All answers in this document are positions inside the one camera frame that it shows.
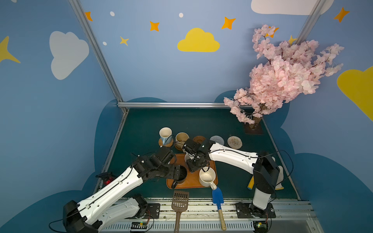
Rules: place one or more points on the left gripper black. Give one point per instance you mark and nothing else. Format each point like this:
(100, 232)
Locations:
(169, 171)

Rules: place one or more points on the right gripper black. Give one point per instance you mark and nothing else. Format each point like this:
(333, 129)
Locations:
(194, 162)

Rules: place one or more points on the black mug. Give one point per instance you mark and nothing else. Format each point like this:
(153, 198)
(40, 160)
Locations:
(180, 176)

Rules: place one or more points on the wooden coaster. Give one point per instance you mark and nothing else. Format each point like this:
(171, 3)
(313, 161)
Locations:
(199, 139)

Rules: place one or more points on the beige glazed mug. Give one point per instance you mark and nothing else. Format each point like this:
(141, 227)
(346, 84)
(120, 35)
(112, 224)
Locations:
(181, 138)

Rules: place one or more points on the grey woven coaster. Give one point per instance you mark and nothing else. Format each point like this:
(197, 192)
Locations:
(217, 139)

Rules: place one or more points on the woven rattan coaster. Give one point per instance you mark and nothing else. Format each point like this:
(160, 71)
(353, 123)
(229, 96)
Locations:
(169, 145)

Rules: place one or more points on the light blue mug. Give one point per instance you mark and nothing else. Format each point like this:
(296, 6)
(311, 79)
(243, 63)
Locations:
(166, 134)

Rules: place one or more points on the purple mug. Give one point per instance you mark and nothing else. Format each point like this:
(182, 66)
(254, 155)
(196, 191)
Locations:
(188, 157)

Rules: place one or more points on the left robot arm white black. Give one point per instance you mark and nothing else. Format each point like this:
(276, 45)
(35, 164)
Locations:
(100, 210)

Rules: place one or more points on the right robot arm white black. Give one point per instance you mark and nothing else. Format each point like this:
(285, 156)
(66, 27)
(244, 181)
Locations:
(266, 174)

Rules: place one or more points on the white speckled mug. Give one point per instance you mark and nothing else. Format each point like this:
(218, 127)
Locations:
(207, 177)

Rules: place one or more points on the brown wooden tray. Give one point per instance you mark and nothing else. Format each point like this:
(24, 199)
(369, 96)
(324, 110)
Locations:
(192, 180)

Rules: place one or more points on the brown slotted spatula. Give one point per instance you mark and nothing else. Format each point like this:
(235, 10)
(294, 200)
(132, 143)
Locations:
(179, 205)

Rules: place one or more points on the yellow toy shovel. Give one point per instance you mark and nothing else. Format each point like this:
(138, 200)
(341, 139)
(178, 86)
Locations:
(251, 183)

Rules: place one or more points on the left controller board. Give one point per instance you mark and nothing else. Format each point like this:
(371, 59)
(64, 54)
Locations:
(138, 226)

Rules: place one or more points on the controller board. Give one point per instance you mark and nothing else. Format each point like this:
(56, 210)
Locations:
(138, 226)
(260, 227)

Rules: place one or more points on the red black handheld device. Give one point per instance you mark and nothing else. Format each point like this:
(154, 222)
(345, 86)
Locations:
(107, 177)

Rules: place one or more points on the white work glove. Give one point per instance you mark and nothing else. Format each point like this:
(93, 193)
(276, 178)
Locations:
(280, 179)

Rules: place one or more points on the right controller board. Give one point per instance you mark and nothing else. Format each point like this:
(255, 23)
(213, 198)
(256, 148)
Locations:
(260, 227)

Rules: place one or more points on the pink cherry blossom tree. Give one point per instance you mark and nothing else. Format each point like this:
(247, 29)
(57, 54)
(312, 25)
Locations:
(291, 70)

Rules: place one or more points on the blue spatula wooden handle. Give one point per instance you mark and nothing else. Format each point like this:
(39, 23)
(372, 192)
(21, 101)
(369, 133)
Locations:
(217, 198)

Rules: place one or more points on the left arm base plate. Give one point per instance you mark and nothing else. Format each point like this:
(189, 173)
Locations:
(153, 210)

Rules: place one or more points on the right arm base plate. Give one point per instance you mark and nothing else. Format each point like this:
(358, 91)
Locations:
(248, 210)

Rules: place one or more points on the tree base plate dark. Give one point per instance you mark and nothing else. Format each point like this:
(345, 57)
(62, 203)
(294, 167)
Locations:
(254, 129)

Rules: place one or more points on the aluminium frame rail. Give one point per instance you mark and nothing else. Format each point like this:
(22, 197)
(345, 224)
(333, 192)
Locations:
(171, 105)

